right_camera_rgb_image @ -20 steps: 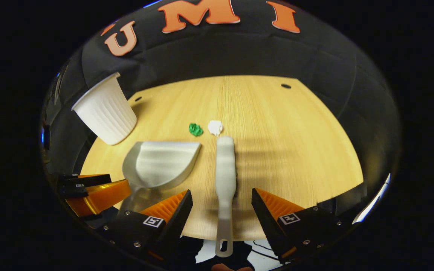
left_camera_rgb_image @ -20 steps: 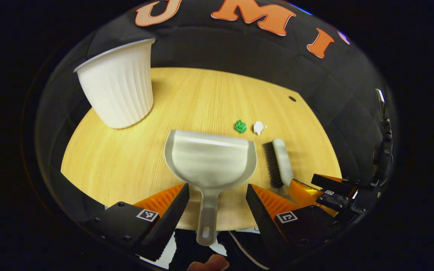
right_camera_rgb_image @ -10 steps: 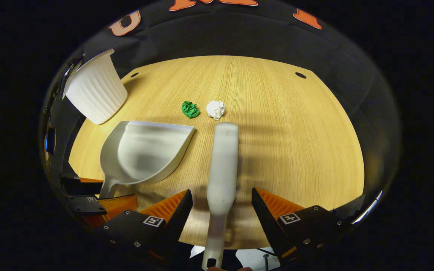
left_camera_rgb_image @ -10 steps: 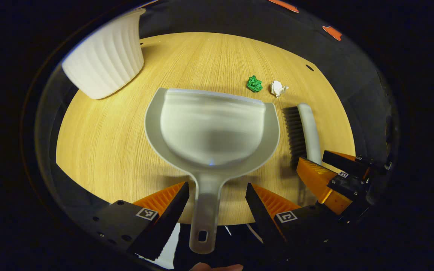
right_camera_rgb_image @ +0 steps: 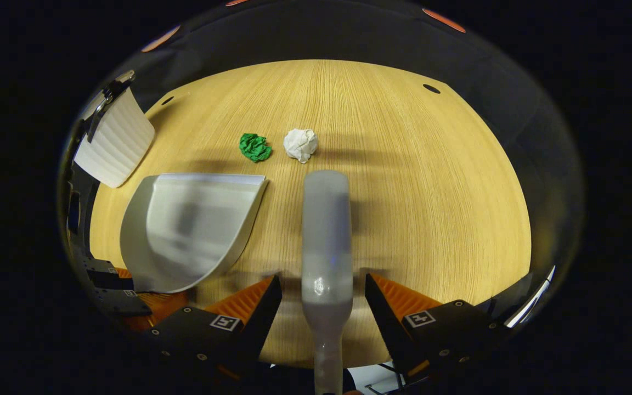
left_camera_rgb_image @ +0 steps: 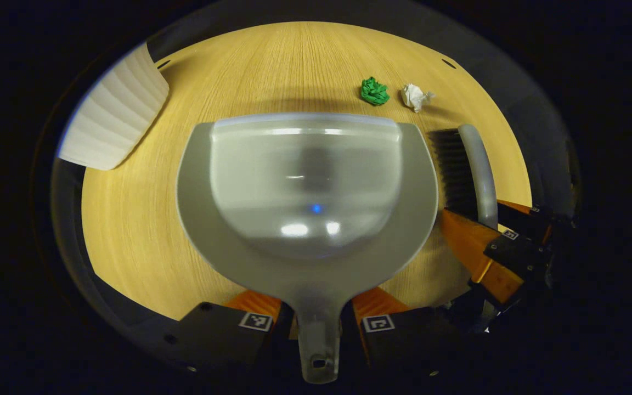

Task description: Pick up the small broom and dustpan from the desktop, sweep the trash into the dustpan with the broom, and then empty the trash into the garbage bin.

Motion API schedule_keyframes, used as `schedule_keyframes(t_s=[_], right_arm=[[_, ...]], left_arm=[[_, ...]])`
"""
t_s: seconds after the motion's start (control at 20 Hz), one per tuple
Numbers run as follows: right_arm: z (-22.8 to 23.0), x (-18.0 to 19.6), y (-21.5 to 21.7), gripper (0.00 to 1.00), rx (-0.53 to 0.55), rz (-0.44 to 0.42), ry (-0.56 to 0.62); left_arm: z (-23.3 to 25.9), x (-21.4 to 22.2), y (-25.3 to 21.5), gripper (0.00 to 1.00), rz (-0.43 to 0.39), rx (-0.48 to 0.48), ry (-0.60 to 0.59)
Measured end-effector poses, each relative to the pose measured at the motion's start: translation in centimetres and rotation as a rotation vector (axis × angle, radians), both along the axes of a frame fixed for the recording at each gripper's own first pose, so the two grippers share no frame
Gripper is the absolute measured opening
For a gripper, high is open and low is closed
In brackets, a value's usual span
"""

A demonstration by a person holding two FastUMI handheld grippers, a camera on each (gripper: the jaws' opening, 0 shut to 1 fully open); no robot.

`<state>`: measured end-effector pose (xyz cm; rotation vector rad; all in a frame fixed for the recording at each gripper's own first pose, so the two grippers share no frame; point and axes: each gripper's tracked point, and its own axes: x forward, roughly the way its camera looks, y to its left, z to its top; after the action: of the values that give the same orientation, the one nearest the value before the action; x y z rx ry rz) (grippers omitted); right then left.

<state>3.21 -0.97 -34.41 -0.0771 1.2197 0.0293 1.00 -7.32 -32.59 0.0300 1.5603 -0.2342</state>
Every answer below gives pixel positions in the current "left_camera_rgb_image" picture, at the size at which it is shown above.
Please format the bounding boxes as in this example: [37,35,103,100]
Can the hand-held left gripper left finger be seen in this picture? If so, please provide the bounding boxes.
[162,289,299,379]

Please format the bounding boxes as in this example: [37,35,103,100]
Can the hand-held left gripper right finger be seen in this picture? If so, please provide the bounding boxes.
[341,285,460,380]

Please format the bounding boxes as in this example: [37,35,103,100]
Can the small white broom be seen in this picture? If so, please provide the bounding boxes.
[428,123,499,230]

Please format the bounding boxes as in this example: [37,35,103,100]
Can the white paper ball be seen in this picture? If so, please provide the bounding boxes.
[401,83,436,113]

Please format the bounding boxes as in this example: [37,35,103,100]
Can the white dustpan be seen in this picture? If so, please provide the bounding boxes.
[176,112,439,385]

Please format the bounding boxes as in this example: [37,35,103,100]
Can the green paper ball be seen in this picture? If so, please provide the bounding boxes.
[360,76,391,106]

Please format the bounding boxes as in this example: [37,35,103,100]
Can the white ribbed garbage bin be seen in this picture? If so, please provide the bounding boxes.
[57,43,170,171]

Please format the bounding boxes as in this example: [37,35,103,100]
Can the wooden desktop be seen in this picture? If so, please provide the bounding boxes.
[81,21,533,341]

